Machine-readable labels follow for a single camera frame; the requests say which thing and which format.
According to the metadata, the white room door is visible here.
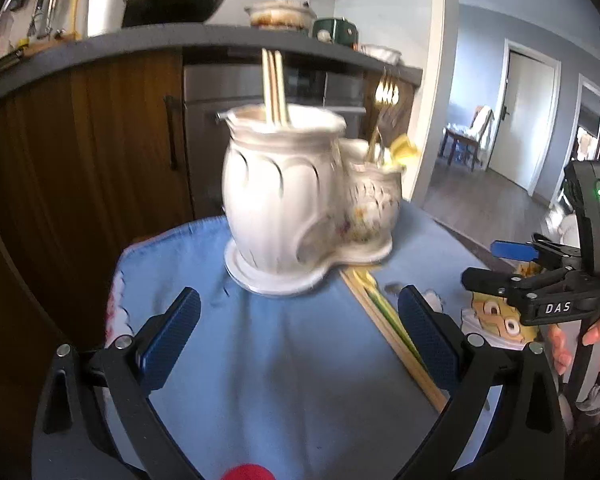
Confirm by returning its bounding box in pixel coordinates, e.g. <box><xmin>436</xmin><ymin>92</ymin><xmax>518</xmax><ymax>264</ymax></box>
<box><xmin>497</xmin><ymin>40</ymin><xmax>564</xmax><ymax>199</ymax></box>

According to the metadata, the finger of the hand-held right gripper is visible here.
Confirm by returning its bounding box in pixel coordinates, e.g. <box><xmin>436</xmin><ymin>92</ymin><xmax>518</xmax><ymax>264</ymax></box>
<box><xmin>490</xmin><ymin>233</ymin><xmax>582</xmax><ymax>272</ymax></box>
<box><xmin>460</xmin><ymin>266</ymin><xmax>582</xmax><ymax>307</ymax></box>

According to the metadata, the white pink fluffy cloth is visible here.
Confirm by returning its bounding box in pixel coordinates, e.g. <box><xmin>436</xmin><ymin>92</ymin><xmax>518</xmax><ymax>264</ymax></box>
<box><xmin>542</xmin><ymin>200</ymin><xmax>581</xmax><ymax>249</ymax></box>

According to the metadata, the black cabinet handle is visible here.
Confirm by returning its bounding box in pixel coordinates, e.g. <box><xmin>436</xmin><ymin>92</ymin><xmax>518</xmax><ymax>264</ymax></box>
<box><xmin>164</xmin><ymin>95</ymin><xmax>179</xmax><ymax>171</ymax></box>

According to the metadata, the grey kitchen countertop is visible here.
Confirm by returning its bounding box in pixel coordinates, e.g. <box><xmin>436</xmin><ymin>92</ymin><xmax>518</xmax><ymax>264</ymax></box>
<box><xmin>0</xmin><ymin>22</ymin><xmax>424</xmax><ymax>112</ymax></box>

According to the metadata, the wooden cutting board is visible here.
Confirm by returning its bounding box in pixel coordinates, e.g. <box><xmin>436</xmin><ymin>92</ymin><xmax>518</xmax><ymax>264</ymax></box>
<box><xmin>27</xmin><ymin>35</ymin><xmax>84</xmax><ymax>54</ymax></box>

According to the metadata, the white cloth on chair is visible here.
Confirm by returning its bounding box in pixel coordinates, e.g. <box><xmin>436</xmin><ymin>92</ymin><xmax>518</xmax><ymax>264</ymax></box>
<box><xmin>467</xmin><ymin>105</ymin><xmax>496</xmax><ymax>141</ymax></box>

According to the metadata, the dark wooden chair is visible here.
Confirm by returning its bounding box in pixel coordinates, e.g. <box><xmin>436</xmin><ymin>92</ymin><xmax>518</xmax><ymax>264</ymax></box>
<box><xmin>441</xmin><ymin>105</ymin><xmax>496</xmax><ymax>172</ymax></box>

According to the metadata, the blue cartoon printed cloth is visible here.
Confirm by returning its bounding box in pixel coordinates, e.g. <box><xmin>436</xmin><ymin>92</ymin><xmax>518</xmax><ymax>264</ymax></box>
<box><xmin>102</xmin><ymin>202</ymin><xmax>572</xmax><ymax>480</ymax></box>

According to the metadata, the small green kitchen appliance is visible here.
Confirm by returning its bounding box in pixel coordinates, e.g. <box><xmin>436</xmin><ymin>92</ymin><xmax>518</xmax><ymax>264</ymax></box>
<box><xmin>312</xmin><ymin>16</ymin><xmax>360</xmax><ymax>47</ymax></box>

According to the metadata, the white tumbler with dark lid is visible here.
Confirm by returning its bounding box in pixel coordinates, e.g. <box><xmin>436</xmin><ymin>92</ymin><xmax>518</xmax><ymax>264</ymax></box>
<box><xmin>86</xmin><ymin>0</ymin><xmax>134</xmax><ymax>39</ymax></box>

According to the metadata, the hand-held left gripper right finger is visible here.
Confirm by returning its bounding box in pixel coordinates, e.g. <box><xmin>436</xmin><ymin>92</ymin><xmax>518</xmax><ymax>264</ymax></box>
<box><xmin>395</xmin><ymin>284</ymin><xmax>567</xmax><ymax>480</ymax></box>

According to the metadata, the white ceramic drip tray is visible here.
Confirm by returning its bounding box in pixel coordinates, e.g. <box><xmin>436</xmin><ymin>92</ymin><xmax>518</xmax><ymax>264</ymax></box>
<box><xmin>224</xmin><ymin>237</ymin><xmax>394</xmax><ymax>297</ymax></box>

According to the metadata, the white bowl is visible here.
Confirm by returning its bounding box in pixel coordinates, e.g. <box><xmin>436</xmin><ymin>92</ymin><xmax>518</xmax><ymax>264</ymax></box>
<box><xmin>361</xmin><ymin>44</ymin><xmax>404</xmax><ymax>64</ymax></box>

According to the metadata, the stainless steel built-in appliance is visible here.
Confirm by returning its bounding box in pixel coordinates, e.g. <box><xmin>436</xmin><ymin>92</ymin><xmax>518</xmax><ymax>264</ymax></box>
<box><xmin>182</xmin><ymin>62</ymin><xmax>369</xmax><ymax>221</ymax></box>

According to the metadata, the white floral ceramic utensil holder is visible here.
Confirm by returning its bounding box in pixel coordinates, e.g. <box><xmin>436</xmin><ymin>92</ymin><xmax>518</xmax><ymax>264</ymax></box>
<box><xmin>221</xmin><ymin>103</ymin><xmax>403</xmax><ymax>273</ymax></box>

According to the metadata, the black handled kitchen knife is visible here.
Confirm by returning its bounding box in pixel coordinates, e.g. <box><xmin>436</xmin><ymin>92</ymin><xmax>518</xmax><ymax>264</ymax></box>
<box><xmin>0</xmin><ymin>49</ymin><xmax>29</xmax><ymax>84</ymax></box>

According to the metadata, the metal fork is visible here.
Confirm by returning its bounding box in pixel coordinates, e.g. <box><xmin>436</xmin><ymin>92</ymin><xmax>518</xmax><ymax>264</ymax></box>
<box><xmin>365</xmin><ymin>67</ymin><xmax>400</xmax><ymax>164</ymax></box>

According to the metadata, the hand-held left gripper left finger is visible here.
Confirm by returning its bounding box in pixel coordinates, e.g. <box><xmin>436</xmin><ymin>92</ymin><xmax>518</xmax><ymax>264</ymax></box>
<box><xmin>32</xmin><ymin>286</ymin><xmax>202</xmax><ymax>480</ymax></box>

